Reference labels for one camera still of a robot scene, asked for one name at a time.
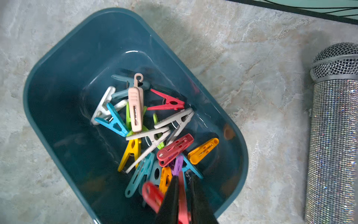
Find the beige pink clothespin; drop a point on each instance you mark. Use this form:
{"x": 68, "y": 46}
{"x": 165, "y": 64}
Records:
{"x": 136, "y": 103}

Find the light teal clothespin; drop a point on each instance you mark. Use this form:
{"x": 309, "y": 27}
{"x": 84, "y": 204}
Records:
{"x": 141, "y": 175}

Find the rhinestone silver microphone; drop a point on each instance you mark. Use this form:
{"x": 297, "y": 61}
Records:
{"x": 333, "y": 154}

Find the teal storage box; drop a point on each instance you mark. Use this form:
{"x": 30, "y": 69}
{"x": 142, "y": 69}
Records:
{"x": 65, "y": 87}

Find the grey clothespin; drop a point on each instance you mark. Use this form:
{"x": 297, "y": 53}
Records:
{"x": 156, "y": 136}
{"x": 182, "y": 118}

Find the yellow clothespin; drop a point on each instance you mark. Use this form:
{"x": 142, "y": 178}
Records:
{"x": 133, "y": 149}

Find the purple clothespin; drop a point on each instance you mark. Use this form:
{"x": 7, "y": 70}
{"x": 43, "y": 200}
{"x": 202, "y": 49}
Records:
{"x": 176, "y": 165}

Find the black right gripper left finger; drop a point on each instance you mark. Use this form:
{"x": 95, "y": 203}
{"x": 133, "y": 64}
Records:
{"x": 168, "y": 212}

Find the green clothespin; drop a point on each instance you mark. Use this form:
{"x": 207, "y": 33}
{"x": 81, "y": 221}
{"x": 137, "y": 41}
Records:
{"x": 144, "y": 128}

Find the white clothespin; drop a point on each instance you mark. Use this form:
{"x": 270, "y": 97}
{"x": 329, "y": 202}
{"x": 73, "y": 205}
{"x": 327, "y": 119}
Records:
{"x": 102, "y": 110}

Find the red pink clothespin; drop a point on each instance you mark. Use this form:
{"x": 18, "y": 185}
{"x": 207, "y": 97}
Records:
{"x": 154, "y": 198}

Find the dark teal clothespin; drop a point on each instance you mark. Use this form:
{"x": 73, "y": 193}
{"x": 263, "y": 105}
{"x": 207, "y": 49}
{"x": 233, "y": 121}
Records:
{"x": 154, "y": 177}
{"x": 129, "y": 83}

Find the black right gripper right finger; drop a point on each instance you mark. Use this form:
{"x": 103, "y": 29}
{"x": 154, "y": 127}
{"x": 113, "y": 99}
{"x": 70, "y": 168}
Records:
{"x": 201, "y": 213}

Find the cyan clothespin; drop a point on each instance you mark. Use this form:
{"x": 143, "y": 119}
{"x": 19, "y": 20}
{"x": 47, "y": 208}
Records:
{"x": 116, "y": 124}
{"x": 187, "y": 165}

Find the orange clothespin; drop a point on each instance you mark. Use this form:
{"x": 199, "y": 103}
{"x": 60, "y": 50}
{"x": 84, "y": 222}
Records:
{"x": 165, "y": 179}
{"x": 198, "y": 154}

